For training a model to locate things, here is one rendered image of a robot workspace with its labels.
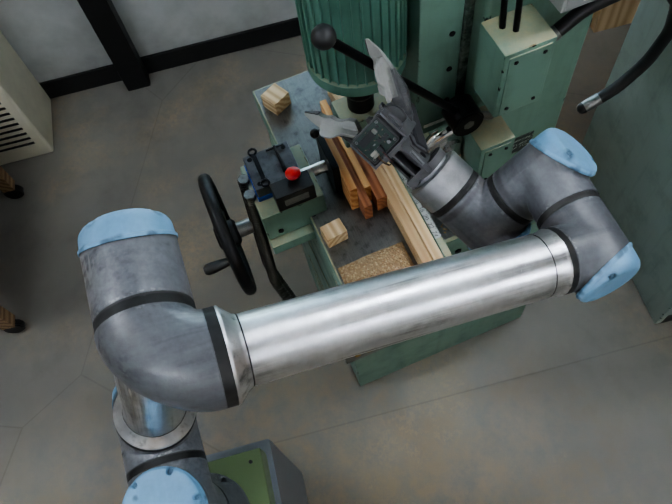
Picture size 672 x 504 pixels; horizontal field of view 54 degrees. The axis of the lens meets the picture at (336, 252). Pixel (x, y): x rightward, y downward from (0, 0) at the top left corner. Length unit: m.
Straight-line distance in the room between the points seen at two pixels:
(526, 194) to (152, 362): 0.54
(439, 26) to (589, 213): 0.41
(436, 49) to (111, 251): 0.65
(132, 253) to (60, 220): 1.94
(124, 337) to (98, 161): 2.09
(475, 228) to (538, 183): 0.12
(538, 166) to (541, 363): 1.34
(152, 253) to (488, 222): 0.48
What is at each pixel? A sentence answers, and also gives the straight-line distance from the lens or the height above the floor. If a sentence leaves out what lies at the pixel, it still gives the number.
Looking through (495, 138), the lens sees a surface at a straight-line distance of 1.24.
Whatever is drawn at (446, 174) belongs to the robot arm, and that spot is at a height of 1.27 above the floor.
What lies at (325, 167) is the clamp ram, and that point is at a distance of 1.36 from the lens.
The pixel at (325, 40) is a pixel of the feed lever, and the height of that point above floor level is 1.43.
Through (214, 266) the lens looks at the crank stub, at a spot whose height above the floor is 0.88.
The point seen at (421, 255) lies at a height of 0.94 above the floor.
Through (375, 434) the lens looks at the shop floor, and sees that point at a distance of 2.12.
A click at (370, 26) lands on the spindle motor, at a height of 1.35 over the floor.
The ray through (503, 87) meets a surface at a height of 1.23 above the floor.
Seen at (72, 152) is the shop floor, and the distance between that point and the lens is 2.87.
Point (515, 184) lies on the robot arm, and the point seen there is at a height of 1.28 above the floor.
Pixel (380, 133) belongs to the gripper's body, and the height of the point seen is 1.32.
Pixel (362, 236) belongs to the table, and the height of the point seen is 0.90.
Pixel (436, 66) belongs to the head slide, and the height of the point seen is 1.19.
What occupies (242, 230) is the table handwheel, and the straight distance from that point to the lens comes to 1.47.
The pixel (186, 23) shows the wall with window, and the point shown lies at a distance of 2.83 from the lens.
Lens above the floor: 2.08
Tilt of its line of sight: 63 degrees down
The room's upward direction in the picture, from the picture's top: 12 degrees counter-clockwise
